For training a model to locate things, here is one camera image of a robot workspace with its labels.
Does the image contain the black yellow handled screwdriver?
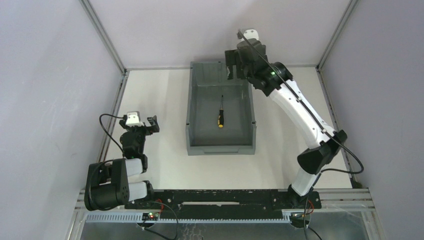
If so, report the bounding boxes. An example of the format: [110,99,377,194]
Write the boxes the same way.
[217,95,225,128]

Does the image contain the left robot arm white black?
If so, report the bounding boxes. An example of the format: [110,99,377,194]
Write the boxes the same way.
[84,113,160,211]

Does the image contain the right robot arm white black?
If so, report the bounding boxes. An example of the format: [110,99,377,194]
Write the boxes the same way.
[224,45,347,202]

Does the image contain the grey plastic storage bin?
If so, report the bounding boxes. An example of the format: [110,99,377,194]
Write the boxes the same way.
[185,60,257,156]

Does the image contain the left controller board with leds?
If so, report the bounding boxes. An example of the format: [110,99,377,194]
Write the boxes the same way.
[141,212,160,222]

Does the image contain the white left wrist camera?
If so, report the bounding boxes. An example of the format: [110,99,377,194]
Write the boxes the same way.
[124,111,145,127]

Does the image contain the black left camera cable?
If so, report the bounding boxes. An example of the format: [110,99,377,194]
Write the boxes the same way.
[99,113,127,157]

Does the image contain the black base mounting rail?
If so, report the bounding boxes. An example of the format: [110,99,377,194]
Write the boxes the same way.
[124,189,322,221]

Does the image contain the right aluminium frame post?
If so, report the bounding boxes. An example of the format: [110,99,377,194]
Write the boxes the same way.
[316,0,360,71]

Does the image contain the aluminium frame post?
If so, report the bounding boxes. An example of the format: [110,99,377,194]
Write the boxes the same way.
[79,0,127,75]
[316,0,360,71]

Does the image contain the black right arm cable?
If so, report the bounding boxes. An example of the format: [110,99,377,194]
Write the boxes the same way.
[236,29,365,240]

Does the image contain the left aluminium frame post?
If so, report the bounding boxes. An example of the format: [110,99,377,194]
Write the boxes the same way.
[79,0,127,75]

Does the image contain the grey slotted cable duct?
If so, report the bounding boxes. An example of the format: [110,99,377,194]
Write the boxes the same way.
[85,211,292,224]

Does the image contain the right controller board with wires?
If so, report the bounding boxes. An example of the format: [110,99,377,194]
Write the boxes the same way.
[289,212,311,229]

